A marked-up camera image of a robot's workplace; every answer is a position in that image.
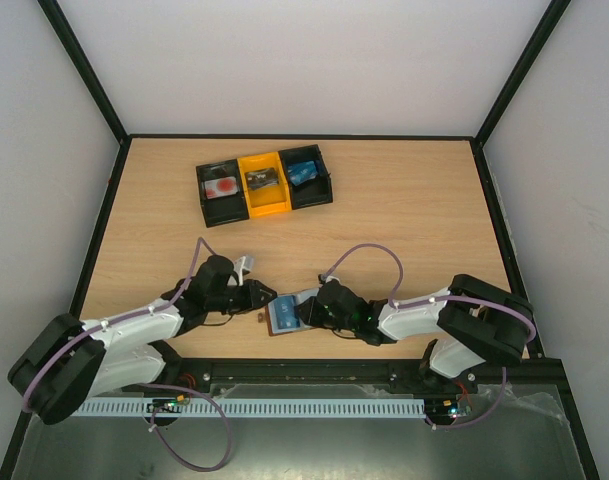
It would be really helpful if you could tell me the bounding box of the black bin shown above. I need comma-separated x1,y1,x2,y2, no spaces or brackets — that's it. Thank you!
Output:
278,144,333,210
195,159,250,228

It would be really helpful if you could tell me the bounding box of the white slotted cable duct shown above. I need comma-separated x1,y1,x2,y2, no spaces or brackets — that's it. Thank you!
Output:
73,397,425,419

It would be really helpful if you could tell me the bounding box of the left black bin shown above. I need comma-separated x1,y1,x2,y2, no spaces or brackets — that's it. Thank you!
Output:
195,159,250,228

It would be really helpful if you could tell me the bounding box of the blue VIP card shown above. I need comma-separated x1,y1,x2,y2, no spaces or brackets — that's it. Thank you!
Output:
287,161,318,186

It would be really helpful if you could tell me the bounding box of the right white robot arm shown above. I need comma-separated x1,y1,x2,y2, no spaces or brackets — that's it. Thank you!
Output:
294,274,536,392

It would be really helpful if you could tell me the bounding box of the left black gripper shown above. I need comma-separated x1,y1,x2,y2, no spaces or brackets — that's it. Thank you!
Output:
207,279,278,316

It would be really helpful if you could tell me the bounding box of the brown leather card holder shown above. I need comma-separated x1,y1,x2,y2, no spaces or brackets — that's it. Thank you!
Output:
265,288,319,336

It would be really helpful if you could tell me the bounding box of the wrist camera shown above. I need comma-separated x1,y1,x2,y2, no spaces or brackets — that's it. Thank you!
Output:
232,255,255,286
318,273,338,285

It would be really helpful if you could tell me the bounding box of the yellow middle bin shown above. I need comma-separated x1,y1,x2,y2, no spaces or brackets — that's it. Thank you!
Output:
237,151,292,219

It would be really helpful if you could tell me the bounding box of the black VIP logo card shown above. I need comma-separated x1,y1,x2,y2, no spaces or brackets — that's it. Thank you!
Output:
245,167,279,191

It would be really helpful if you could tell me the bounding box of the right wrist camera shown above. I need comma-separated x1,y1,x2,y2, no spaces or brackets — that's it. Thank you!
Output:
318,273,338,285

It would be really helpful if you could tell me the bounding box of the right black bin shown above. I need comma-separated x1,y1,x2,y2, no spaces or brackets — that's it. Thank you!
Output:
278,144,333,210

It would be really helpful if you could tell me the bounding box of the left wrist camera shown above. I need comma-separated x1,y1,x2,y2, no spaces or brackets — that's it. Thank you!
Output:
232,255,255,286

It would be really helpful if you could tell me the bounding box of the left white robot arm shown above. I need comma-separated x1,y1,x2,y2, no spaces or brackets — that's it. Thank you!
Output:
7,254,277,425

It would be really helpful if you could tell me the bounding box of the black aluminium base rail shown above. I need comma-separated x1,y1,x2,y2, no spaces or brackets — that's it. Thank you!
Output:
118,357,565,396

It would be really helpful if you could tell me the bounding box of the red white card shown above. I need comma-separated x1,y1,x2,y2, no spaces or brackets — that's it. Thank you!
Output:
203,176,239,200

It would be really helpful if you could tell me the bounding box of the black enclosure frame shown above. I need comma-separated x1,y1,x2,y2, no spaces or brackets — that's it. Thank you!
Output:
0,0,600,480

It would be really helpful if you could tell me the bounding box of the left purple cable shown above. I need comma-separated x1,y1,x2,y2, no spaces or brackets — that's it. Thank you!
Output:
21,236,233,474

